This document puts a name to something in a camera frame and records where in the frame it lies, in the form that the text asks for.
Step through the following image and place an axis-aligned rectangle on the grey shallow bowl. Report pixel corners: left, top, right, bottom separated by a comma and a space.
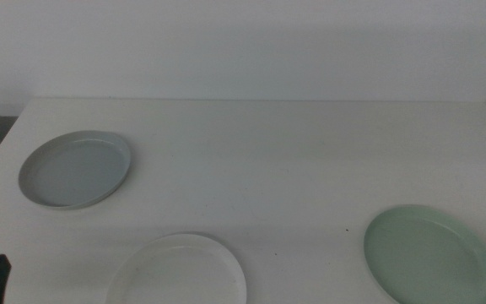
18, 129, 132, 211

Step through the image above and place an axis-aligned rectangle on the pale green shallow bowl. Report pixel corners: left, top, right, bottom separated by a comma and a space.
363, 204, 486, 304

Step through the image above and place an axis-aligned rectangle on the white shallow bowl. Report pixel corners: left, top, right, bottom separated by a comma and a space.
105, 232, 248, 304

